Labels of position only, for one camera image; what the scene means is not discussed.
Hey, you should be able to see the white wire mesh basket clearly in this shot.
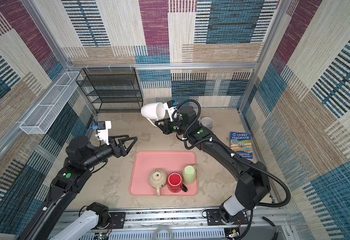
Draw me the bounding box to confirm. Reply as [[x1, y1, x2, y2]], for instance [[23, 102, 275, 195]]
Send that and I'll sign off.
[[20, 72, 79, 135]]

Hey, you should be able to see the blue treehouse book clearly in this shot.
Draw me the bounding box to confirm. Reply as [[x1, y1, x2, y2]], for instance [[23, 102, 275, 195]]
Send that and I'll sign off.
[[230, 132, 253, 160]]

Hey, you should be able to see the beige ceramic teapot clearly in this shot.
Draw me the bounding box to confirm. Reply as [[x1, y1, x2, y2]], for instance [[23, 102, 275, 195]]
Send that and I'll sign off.
[[149, 169, 167, 197]]

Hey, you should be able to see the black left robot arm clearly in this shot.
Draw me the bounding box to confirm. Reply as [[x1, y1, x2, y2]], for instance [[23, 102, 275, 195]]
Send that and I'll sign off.
[[18, 135, 138, 240]]

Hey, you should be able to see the purple ceramic mug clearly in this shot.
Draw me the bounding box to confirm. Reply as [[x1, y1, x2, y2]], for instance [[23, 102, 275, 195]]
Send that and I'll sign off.
[[201, 117, 214, 130]]

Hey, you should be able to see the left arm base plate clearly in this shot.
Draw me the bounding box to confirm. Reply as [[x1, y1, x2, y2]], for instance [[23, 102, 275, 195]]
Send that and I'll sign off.
[[105, 212, 126, 230]]

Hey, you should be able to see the light green mug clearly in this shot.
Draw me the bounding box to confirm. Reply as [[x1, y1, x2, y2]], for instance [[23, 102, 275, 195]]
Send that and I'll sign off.
[[182, 165, 197, 185]]

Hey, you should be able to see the pink plastic tray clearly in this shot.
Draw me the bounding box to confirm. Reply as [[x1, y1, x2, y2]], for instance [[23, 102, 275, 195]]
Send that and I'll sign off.
[[130, 151, 197, 196]]

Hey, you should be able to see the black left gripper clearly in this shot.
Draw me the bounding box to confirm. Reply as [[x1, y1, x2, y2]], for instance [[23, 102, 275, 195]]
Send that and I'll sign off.
[[83, 133, 136, 172]]

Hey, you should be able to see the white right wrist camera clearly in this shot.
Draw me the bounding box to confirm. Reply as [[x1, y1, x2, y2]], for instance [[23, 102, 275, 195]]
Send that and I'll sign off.
[[164, 100, 178, 122]]

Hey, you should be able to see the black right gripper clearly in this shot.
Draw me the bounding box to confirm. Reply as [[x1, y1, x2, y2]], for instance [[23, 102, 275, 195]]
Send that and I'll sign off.
[[154, 116, 189, 135]]

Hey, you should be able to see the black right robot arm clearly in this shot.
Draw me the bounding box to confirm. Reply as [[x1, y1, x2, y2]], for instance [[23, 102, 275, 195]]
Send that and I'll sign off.
[[149, 103, 270, 223]]

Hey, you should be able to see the black wire shelf rack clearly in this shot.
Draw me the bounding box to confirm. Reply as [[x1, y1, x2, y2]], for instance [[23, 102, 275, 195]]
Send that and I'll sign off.
[[76, 67, 143, 114]]

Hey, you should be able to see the white ceramic mug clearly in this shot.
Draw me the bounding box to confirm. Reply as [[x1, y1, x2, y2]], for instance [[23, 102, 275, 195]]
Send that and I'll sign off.
[[141, 103, 166, 127]]

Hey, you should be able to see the black corrugated cable conduit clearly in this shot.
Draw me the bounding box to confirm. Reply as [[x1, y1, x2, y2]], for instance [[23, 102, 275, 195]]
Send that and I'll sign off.
[[231, 152, 292, 208]]

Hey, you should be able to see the grey hose loop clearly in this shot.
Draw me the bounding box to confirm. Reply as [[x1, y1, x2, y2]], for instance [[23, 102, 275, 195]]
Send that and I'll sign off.
[[151, 224, 176, 240]]

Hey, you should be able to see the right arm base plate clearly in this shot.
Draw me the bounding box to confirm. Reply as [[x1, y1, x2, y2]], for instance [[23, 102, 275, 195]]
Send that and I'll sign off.
[[202, 209, 249, 226]]

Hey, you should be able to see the red ceramic mug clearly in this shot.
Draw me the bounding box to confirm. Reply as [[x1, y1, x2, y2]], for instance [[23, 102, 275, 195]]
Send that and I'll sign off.
[[167, 172, 188, 193]]

